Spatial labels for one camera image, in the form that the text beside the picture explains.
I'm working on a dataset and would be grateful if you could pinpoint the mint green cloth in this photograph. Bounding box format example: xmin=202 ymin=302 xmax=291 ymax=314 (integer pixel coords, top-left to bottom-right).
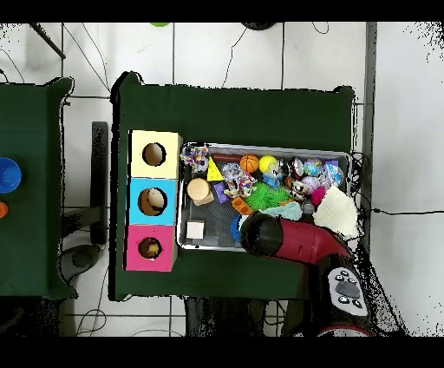
xmin=262 ymin=200 xmax=304 ymax=222

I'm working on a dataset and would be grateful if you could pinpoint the yellow plush toy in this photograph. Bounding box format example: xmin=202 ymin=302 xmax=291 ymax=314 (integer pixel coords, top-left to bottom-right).
xmin=141 ymin=240 xmax=160 ymax=258

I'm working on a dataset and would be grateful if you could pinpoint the cream yellow cloth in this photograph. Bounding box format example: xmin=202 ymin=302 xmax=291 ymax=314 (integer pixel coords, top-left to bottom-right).
xmin=313 ymin=184 xmax=362 ymax=240

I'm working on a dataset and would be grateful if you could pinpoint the wooden box with three holes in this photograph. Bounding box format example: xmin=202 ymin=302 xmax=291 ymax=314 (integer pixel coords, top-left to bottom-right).
xmin=124 ymin=129 xmax=185 ymax=273

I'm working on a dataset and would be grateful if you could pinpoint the clear mesh bin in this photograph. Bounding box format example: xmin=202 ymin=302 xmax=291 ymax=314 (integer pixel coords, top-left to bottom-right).
xmin=176 ymin=141 xmax=351 ymax=254

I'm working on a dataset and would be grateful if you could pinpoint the colourful patterned fabric toy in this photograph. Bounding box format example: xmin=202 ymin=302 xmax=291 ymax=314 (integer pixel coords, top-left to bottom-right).
xmin=221 ymin=162 xmax=258 ymax=198

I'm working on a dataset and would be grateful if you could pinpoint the orange yellow plastic toy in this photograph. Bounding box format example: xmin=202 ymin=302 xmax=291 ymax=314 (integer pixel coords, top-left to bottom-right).
xmin=231 ymin=196 xmax=254 ymax=216

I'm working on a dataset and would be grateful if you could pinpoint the bright orange mini basketball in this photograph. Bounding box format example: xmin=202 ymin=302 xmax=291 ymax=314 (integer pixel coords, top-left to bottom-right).
xmin=239 ymin=153 xmax=260 ymax=174

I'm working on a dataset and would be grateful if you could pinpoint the colourful crinkled packet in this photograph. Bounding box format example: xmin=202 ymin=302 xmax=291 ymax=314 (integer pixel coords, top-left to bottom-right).
xmin=180 ymin=145 xmax=211 ymax=174

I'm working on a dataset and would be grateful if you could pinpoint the green spiky ball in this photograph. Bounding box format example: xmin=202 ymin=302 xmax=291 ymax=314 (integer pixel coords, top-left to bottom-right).
xmin=244 ymin=181 xmax=292 ymax=212

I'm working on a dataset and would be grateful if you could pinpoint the yellow ball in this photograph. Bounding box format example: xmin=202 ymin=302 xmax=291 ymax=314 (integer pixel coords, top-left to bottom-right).
xmin=258 ymin=154 xmax=278 ymax=174

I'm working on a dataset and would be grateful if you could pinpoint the light wooden cube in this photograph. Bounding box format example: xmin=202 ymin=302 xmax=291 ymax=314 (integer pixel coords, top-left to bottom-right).
xmin=186 ymin=219 xmax=206 ymax=240

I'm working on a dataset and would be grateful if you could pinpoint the blue cup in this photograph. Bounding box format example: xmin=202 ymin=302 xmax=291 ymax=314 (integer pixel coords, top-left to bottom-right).
xmin=0 ymin=157 xmax=23 ymax=194

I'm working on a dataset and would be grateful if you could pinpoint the black floor cable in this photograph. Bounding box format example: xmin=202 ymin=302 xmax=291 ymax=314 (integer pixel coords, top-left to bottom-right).
xmin=370 ymin=207 xmax=444 ymax=216

